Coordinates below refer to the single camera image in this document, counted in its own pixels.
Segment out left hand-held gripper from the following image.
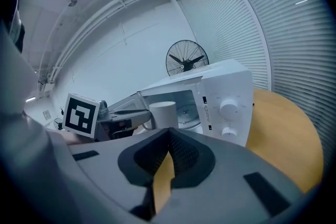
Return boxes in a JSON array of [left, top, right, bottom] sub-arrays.
[[62, 92, 154, 142]]

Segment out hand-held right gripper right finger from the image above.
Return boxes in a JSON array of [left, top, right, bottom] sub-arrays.
[[154, 127, 314, 224]]

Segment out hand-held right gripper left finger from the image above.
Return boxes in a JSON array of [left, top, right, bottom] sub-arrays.
[[68, 127, 171, 221]]

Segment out white cup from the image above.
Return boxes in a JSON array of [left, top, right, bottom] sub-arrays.
[[141, 101, 180, 131]]

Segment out white microwave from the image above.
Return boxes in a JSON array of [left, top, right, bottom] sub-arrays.
[[107, 58, 254, 148]]

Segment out glass microwave turntable plate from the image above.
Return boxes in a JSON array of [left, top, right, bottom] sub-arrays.
[[176, 103, 197, 124]]

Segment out black round fan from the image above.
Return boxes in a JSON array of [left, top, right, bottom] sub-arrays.
[[165, 39, 210, 78]]

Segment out person's grey shirt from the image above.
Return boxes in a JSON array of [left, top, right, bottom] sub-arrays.
[[0, 0, 39, 116]]

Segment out white window blinds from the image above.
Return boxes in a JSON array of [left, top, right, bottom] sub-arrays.
[[177, 0, 333, 168]]

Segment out white wall pipes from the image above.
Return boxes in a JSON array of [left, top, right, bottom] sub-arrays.
[[38, 0, 171, 87]]

